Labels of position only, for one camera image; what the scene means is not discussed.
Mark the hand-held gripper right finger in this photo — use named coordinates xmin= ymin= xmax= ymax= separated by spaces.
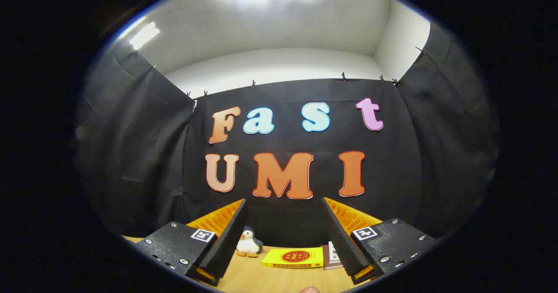
xmin=322 ymin=197 xmax=439 ymax=285

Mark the penguin plush toy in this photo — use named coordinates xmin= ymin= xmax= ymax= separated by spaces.
xmin=236 ymin=226 xmax=264 ymax=258

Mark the small ceiling light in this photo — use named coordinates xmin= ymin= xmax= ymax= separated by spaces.
xmin=129 ymin=21 xmax=160 ymax=51

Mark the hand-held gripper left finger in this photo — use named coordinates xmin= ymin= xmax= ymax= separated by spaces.
xmin=133 ymin=198 xmax=248 ymax=287

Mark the black backdrop cloth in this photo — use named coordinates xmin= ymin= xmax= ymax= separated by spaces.
xmin=74 ymin=20 xmax=500 ymax=248

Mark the yellow book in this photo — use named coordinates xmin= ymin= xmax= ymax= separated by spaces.
xmin=262 ymin=247 xmax=325 ymax=269

